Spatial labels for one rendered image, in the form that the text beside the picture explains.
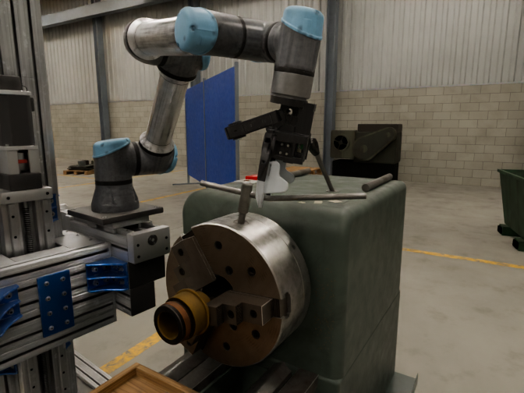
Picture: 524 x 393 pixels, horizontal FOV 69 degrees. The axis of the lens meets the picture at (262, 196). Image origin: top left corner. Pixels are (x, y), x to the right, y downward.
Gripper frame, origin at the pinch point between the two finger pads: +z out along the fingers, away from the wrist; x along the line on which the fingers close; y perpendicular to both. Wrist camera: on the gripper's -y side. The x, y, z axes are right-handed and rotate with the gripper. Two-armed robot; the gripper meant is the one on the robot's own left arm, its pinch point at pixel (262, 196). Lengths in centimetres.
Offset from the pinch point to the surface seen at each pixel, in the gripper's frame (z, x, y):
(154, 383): 42.9, -10.6, -14.4
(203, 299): 18.4, -13.0, -5.4
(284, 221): 7.5, 9.3, 4.4
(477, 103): -63, 952, 302
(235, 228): 6.6, -4.2, -3.5
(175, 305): 18.5, -16.8, -9.3
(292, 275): 13.8, -3.5, 9.4
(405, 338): 128, 172, 84
